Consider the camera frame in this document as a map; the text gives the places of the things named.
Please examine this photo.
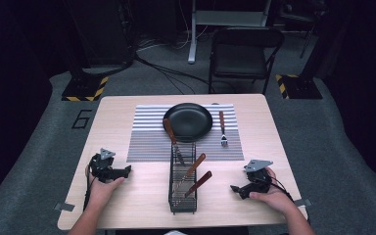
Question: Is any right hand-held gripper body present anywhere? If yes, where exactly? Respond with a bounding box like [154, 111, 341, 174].
[243, 159, 274, 194]

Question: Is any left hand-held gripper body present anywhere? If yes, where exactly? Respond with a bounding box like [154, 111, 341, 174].
[88, 147, 120, 184]

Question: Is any person's left hand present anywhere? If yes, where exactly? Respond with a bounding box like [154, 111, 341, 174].
[84, 164, 125, 210]

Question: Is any person's right hand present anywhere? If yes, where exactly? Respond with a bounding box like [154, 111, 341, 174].
[249, 167, 298, 215]

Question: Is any grey striped placemat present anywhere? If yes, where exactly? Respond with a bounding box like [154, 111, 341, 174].
[125, 103, 246, 164]

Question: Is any grey tape piece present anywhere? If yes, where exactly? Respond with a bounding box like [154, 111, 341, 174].
[294, 198, 313, 208]
[54, 202, 76, 212]

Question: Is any black round plate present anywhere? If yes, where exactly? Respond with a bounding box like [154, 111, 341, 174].
[162, 102, 214, 143]

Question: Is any black stand base striped edge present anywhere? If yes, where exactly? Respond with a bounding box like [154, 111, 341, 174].
[61, 74, 110, 103]
[275, 73, 324, 100]

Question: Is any black folding chair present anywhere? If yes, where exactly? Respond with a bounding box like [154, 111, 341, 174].
[207, 26, 286, 96]

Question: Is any right hand-held gripper cable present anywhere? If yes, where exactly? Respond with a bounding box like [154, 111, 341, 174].
[269, 177, 296, 203]

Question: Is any hand-held gripper cable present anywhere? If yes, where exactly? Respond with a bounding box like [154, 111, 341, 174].
[82, 174, 96, 212]
[269, 177, 296, 203]

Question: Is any left hand-held gripper cable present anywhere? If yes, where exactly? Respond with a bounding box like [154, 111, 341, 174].
[82, 174, 96, 212]

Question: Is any wooden-handled utensil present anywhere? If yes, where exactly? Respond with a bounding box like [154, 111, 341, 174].
[183, 169, 213, 199]
[175, 152, 208, 191]

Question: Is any black wire cutlery basket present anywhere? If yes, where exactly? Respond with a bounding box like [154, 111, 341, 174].
[167, 141, 199, 215]

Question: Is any wooden-handled knife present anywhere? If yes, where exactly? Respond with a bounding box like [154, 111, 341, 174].
[163, 117, 187, 167]

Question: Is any wooden-handled fork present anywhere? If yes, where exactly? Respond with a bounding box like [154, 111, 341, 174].
[217, 110, 229, 148]

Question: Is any black floor cable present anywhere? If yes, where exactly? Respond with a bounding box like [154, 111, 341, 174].
[133, 52, 216, 96]

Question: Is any white desk frame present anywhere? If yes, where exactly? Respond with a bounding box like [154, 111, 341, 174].
[187, 0, 272, 65]

